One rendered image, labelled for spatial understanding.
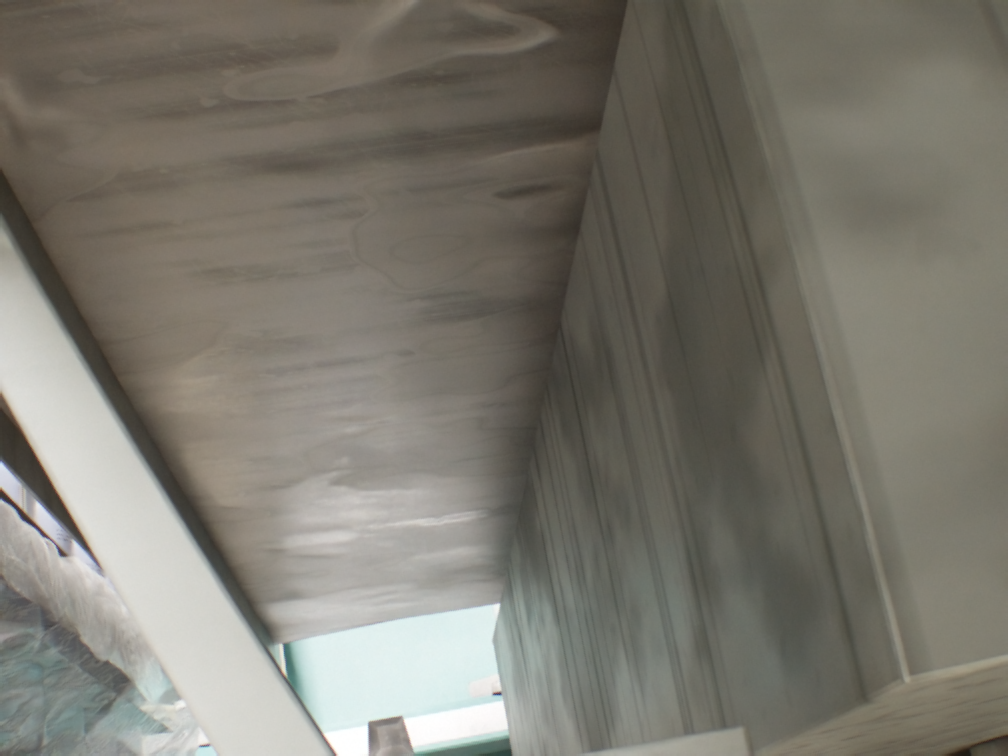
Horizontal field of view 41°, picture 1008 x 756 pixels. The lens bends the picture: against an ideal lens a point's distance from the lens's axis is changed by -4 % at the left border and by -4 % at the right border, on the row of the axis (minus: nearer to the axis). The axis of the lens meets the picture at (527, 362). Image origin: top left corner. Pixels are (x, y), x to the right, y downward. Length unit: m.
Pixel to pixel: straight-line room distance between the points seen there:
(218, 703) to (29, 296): 0.10
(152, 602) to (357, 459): 0.62
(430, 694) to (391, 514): 0.97
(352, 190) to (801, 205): 0.30
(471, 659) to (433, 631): 0.07
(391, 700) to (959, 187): 1.73
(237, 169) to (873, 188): 0.30
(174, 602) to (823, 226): 0.16
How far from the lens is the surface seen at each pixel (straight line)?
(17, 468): 0.78
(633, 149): 0.44
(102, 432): 0.30
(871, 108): 0.33
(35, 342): 0.31
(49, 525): 1.16
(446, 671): 1.99
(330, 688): 2.02
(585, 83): 0.54
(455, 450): 0.92
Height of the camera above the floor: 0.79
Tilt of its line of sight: 21 degrees up
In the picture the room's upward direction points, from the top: 11 degrees counter-clockwise
